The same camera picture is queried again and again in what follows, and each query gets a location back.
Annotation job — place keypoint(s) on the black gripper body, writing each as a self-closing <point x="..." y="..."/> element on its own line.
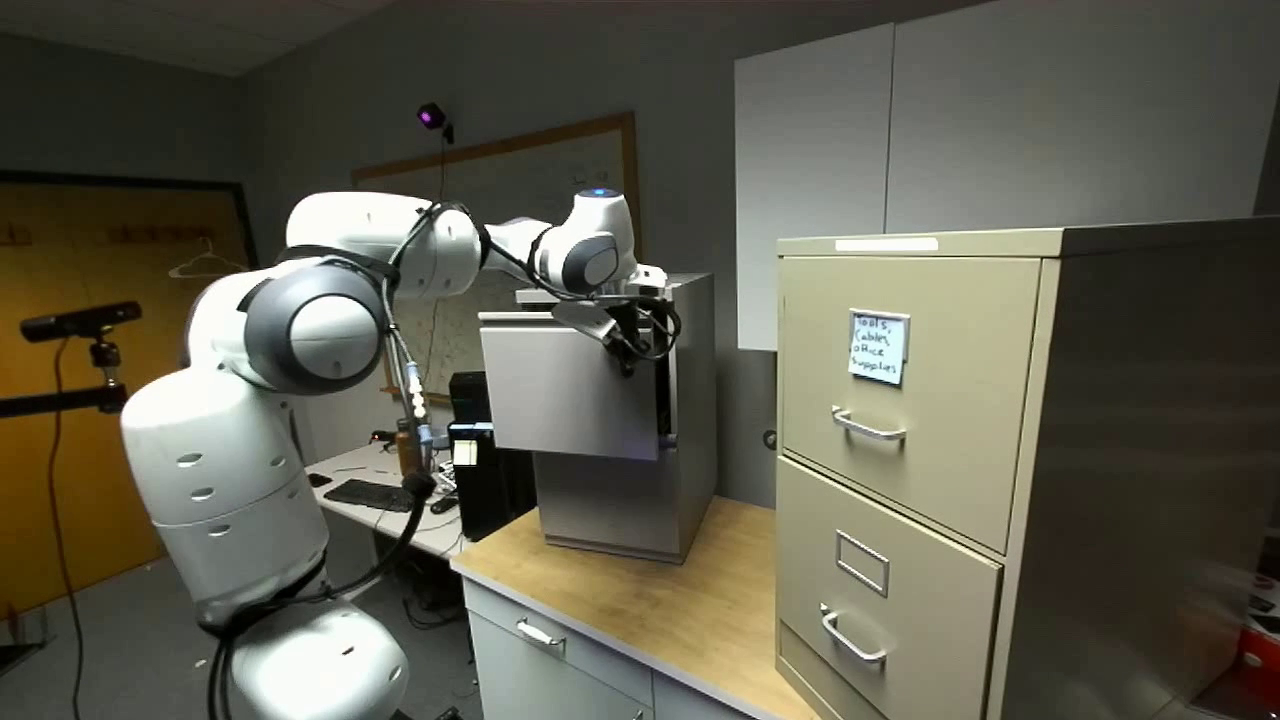
<point x="638" y="321"/>

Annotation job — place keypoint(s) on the gray file cabinet drawer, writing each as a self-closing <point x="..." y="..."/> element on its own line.
<point x="562" y="394"/>

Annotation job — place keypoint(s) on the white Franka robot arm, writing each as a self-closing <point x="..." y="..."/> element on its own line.
<point x="225" y="493"/>

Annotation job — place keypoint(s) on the small gray file cabinet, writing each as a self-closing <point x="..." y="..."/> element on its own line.
<point x="690" y="427"/>

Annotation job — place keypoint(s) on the silver cabinet drawer pull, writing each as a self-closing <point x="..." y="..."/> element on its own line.
<point x="541" y="634"/>

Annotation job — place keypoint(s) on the white base cabinet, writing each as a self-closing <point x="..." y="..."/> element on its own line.
<point x="532" y="681"/>

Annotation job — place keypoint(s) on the large beige file cabinet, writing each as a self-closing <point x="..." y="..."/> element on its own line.
<point x="1146" y="466"/>

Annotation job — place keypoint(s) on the yellow door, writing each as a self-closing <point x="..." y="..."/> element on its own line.
<point x="82" y="255"/>

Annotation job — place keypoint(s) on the black computer tower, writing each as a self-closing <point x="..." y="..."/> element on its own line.
<point x="496" y="487"/>

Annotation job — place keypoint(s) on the wood framed notice board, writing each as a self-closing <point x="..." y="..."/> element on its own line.
<point x="532" y="166"/>

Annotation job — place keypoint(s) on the white paper label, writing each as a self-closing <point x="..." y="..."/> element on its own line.
<point x="878" y="349"/>

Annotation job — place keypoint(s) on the white office desk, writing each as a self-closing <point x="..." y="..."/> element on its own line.
<point x="443" y="533"/>

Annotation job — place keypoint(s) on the white tape strip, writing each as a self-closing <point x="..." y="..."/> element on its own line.
<point x="884" y="247"/>

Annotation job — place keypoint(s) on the black keyboard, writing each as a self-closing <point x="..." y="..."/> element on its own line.
<point x="370" y="493"/>

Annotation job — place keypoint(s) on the beige drawer with paper label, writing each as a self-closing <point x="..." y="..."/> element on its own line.
<point x="961" y="466"/>

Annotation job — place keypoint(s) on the beige drawer with empty holder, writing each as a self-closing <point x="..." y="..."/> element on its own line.
<point x="922" y="640"/>

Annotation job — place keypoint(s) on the red object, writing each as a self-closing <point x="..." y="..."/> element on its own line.
<point x="1257" y="652"/>

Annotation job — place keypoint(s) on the wall camera with purple light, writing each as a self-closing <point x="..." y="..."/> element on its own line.
<point x="435" y="119"/>

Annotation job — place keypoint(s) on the white wall cabinet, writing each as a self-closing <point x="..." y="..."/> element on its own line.
<point x="1040" y="122"/>

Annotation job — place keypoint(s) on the black camera on stand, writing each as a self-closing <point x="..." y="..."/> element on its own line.
<point x="82" y="321"/>

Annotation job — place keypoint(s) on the black camera stand bar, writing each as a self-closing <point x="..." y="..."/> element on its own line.
<point x="52" y="401"/>

